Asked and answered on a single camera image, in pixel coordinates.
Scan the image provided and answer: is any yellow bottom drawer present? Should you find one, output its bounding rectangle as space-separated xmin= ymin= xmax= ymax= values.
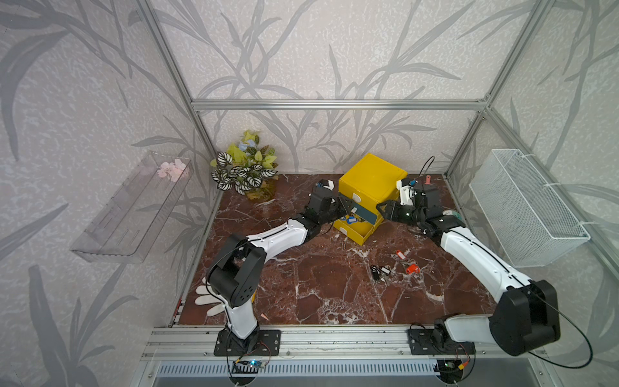
xmin=334 ymin=214 xmax=384 ymax=246

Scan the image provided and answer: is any yellow drawer cabinet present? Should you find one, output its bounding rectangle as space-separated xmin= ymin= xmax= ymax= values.
xmin=339 ymin=154 xmax=407 ymax=223

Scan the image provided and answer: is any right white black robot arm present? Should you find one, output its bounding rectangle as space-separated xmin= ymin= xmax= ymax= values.
xmin=377 ymin=200 xmax=561 ymax=356

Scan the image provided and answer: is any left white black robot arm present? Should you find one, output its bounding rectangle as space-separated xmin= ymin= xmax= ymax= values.
xmin=206 ymin=180 xmax=347 ymax=340

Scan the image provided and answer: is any artificial potted plant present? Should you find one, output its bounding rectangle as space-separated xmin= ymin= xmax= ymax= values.
xmin=211 ymin=130 xmax=279 ymax=203

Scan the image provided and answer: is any white work glove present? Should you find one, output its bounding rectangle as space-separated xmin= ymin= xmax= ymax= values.
xmin=194 ymin=285 xmax=225 ymax=317

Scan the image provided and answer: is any pink artificial flower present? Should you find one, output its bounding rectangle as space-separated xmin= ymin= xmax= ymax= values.
xmin=156 ymin=158 xmax=188 ymax=182

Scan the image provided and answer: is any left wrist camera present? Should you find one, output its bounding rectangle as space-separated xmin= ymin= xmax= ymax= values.
xmin=317 ymin=179 xmax=335 ymax=190

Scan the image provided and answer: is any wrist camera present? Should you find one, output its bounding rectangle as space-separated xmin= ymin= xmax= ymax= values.
xmin=396 ymin=177 xmax=440 ymax=207
xmin=317 ymin=179 xmax=335 ymax=190

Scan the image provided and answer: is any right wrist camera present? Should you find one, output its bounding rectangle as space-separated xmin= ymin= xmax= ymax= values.
xmin=396 ymin=177 xmax=440 ymax=207

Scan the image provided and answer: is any white wire basket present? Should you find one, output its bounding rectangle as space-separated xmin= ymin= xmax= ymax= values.
xmin=470 ymin=148 xmax=591 ymax=268

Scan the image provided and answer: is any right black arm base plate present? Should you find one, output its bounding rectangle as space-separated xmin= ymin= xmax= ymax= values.
xmin=407 ymin=324 xmax=477 ymax=357

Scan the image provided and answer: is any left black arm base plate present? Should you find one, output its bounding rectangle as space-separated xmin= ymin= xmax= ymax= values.
xmin=214 ymin=328 xmax=281 ymax=357

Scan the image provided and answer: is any aluminium frame crossbar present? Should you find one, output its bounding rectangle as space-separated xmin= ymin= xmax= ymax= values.
xmin=191 ymin=99 xmax=485 ymax=111

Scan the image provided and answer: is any clear acrylic wall shelf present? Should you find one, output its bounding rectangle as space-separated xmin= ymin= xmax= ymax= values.
xmin=70 ymin=151 xmax=193 ymax=264

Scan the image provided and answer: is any aluminium front rail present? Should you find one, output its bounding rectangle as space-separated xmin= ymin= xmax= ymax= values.
xmin=141 ymin=324 xmax=507 ymax=361

